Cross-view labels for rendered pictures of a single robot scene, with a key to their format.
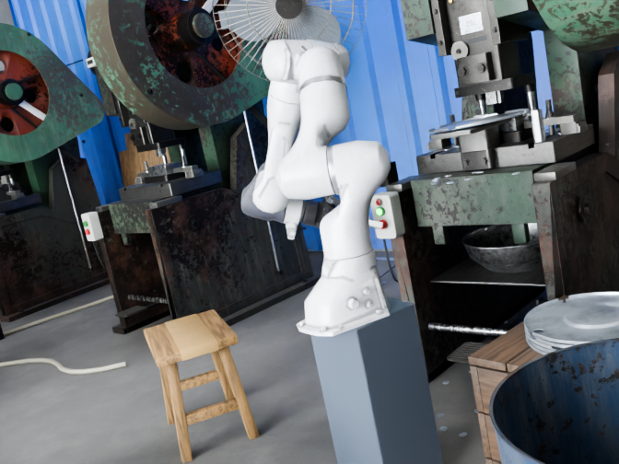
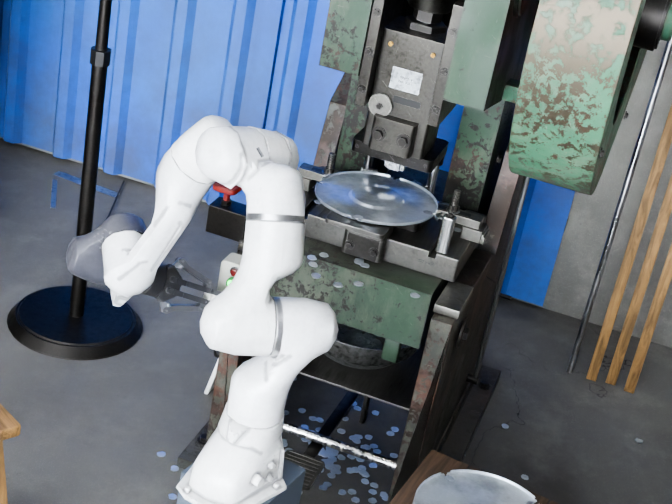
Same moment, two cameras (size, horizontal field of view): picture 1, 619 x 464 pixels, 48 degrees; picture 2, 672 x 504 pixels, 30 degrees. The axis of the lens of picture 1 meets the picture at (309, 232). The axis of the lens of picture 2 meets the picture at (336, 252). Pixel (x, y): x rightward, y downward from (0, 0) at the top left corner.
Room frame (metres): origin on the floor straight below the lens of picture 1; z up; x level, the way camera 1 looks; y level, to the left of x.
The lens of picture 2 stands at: (-0.26, 0.84, 1.95)
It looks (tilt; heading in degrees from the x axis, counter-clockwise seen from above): 26 degrees down; 330
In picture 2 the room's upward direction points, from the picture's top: 11 degrees clockwise
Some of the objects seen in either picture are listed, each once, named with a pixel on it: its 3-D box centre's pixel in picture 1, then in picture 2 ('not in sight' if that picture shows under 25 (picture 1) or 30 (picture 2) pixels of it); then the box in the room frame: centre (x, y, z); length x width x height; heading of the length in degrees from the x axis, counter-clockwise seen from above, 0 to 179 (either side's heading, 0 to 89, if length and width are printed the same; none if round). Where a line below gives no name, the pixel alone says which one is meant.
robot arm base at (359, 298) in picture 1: (341, 287); (237, 451); (1.51, -0.04, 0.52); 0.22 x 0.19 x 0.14; 125
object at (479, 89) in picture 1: (495, 89); (399, 150); (2.13, -0.64, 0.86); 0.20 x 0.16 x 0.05; 46
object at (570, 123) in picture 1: (553, 116); (456, 211); (2.01, -0.76, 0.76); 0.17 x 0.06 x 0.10; 46
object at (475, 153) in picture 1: (473, 146); (365, 231); (2.00, -0.52, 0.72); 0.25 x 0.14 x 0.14; 136
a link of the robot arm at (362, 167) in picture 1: (354, 197); (283, 357); (1.53, -0.11, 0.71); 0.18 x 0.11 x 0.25; 78
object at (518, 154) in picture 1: (503, 150); (384, 221); (2.13, -0.64, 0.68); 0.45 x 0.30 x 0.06; 46
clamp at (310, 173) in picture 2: (451, 130); (325, 171); (2.24, -0.52, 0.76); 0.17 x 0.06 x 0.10; 46
